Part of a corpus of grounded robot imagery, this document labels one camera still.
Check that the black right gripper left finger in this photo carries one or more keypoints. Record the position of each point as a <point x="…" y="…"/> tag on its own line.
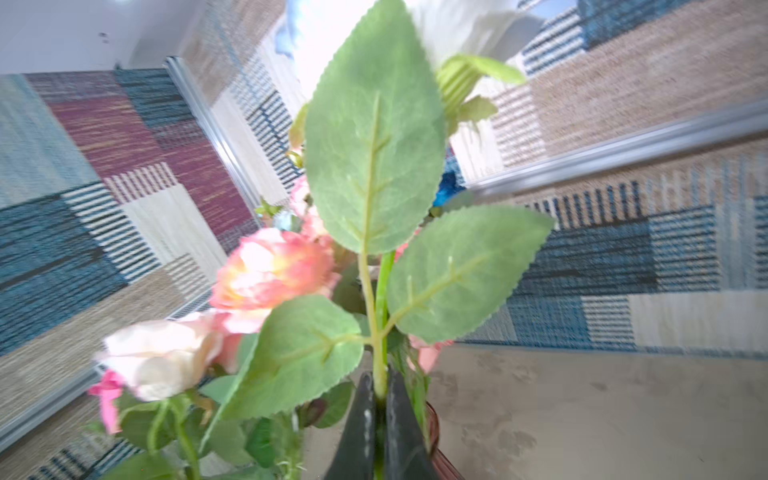
<point x="356" y="452"/>

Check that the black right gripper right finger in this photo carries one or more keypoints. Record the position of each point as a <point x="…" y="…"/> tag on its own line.
<point x="406" y="456"/>

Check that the pink ribbed glass vase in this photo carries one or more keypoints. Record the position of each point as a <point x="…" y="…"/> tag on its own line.
<point x="443" y="466"/>

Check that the pink cream rose stem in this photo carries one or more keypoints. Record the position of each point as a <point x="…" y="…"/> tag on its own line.
<point x="427" y="354"/>

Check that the pink yellow peony spray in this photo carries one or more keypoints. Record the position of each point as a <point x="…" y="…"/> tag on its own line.
<point x="269" y="268"/>

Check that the pink rose tall stem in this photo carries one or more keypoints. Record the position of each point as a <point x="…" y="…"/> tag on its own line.
<point x="163" y="363"/>

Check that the magenta rose stem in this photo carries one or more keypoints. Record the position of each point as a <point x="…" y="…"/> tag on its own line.
<point x="108" y="390"/>

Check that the white rose leafy stem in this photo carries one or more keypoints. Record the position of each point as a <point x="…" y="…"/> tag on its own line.
<point x="388" y="83"/>

